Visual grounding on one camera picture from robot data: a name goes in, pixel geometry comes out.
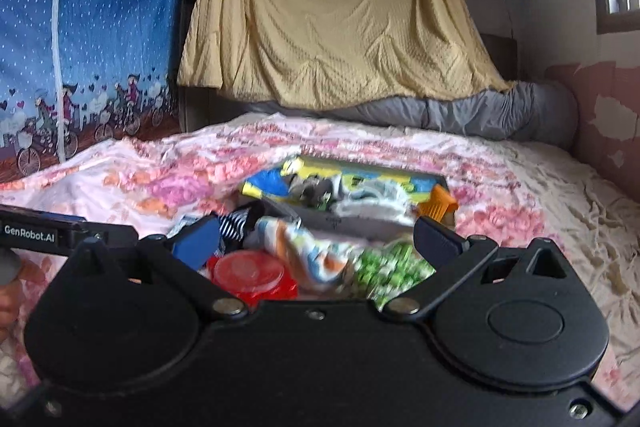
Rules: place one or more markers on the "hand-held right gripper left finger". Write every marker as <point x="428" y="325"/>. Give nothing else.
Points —
<point x="196" y="241"/>

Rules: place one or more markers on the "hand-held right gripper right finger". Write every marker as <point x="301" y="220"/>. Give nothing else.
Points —
<point x="436" y="238"/>

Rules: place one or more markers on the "orange knit cloth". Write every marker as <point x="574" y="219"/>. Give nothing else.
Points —
<point x="437" y="203"/>

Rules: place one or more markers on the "dark striped sock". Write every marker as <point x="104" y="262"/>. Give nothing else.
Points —
<point x="232" y="227"/>

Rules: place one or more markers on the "grey cardboard box tray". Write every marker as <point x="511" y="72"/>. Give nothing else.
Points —
<point x="360" y="227"/>

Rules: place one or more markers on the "colourful striped cloth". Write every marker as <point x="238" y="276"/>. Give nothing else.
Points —
<point x="310" y="257"/>

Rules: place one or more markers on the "person's left hand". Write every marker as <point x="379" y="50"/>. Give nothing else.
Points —
<point x="7" y="312"/>

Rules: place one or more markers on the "red lidded plastic container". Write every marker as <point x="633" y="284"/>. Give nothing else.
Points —
<point x="247" y="272"/>

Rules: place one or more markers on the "green patterned cloth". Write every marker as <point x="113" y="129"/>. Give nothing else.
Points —
<point x="385" y="272"/>

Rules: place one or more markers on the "white cloth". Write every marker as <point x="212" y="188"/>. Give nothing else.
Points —
<point x="370" y="207"/>

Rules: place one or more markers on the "pink floral bed cover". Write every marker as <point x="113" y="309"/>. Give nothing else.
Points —
<point x="175" y="167"/>

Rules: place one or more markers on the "grey patterned cloth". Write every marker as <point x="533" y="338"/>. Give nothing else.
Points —
<point x="315" y="194"/>

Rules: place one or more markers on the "grey bolster pillow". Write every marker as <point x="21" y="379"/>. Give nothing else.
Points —
<point x="475" y="112"/>

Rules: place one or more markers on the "beige bed sheet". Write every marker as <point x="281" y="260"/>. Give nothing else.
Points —
<point x="575" y="207"/>

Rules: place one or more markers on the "dark wooden headboard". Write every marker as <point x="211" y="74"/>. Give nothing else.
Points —
<point x="502" y="57"/>

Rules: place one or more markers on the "blue printed curtain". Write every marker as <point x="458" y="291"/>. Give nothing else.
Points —
<point x="115" y="7"/>

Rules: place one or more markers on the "yellow dotted blanket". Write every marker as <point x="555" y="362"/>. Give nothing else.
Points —
<point x="340" y="7"/>

